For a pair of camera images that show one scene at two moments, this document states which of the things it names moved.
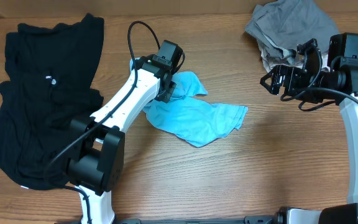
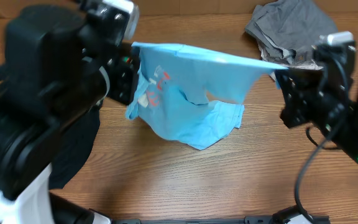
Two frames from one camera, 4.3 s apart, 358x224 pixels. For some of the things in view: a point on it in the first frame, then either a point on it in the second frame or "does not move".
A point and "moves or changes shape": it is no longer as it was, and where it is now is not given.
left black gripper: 165,95 to 124,70
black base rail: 249,219 does not move
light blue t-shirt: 189,117 moves or changes shape
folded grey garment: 284,25 does not move
